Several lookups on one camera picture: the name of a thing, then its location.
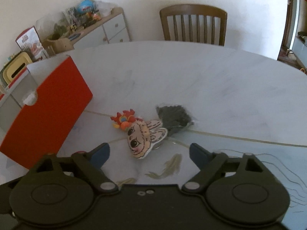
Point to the red white picture book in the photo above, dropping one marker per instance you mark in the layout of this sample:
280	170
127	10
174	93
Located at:
30	44

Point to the beige bunny plush toy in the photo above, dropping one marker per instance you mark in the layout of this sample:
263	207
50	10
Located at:
141	139

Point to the white wooden sideboard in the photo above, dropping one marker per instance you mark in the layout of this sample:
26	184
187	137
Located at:
108	31

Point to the red storage box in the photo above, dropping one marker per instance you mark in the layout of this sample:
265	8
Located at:
48	105

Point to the toy clutter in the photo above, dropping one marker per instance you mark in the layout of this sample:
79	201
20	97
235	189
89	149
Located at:
72	24

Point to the light wooden box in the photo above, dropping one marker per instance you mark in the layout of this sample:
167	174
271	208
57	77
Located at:
57	44

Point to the white plastic bag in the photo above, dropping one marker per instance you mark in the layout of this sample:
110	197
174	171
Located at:
105	7

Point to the clear fish print table mat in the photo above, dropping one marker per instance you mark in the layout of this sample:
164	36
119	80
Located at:
227	155

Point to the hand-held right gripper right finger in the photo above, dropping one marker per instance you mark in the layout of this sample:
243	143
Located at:
199	154

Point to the blue round toy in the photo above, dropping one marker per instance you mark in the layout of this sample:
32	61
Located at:
85	6

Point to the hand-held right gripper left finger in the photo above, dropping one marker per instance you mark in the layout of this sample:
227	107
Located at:
100	154

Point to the white wall cabinet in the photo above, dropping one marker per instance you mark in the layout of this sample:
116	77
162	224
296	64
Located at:
301	44

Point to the brown wooden chair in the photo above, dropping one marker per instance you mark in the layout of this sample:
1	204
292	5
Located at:
194	24

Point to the red orange dragon toy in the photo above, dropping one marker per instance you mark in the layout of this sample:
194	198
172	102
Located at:
123	121

